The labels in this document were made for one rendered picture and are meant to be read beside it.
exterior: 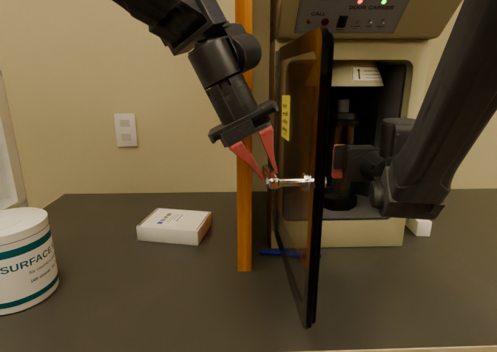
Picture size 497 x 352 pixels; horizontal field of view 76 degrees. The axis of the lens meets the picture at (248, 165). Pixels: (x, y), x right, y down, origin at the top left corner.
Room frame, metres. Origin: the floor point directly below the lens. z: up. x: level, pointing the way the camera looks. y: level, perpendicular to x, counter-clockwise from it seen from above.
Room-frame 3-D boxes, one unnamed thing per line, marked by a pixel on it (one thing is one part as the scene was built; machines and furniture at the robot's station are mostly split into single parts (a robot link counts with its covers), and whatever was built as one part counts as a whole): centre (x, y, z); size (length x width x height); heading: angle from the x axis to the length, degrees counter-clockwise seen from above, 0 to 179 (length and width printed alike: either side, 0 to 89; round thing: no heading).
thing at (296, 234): (0.52, -0.07, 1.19); 0.30 x 0.01 x 0.40; 4
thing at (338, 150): (0.63, -0.20, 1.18); 0.09 x 0.07 x 0.07; 2
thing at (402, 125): (0.46, -0.23, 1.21); 0.12 x 0.09 x 0.11; 168
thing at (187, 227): (0.77, 0.19, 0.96); 0.16 x 0.12 x 0.04; 80
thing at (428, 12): (0.63, -0.22, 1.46); 0.32 x 0.11 x 0.10; 92
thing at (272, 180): (0.44, -0.05, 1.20); 0.10 x 0.05 x 0.03; 4
